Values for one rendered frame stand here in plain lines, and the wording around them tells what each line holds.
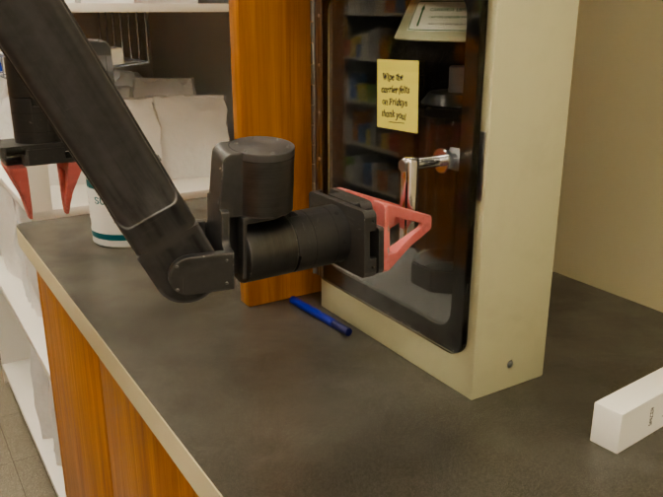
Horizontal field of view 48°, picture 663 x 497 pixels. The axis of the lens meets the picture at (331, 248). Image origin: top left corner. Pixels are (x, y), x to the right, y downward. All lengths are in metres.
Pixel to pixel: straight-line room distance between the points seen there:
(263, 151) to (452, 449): 0.34
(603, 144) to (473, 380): 0.51
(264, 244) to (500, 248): 0.26
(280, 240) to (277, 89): 0.40
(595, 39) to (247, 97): 0.53
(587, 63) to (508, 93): 0.48
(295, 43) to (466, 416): 0.54
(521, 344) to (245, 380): 0.32
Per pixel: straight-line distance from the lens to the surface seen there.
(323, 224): 0.68
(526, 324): 0.86
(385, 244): 0.70
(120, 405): 1.13
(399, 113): 0.83
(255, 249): 0.65
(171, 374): 0.90
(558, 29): 0.80
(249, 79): 1.00
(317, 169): 1.00
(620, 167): 1.19
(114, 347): 0.99
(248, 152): 0.63
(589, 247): 1.25
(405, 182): 0.75
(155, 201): 0.61
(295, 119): 1.04
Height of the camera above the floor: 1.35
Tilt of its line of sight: 18 degrees down
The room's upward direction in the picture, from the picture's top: straight up
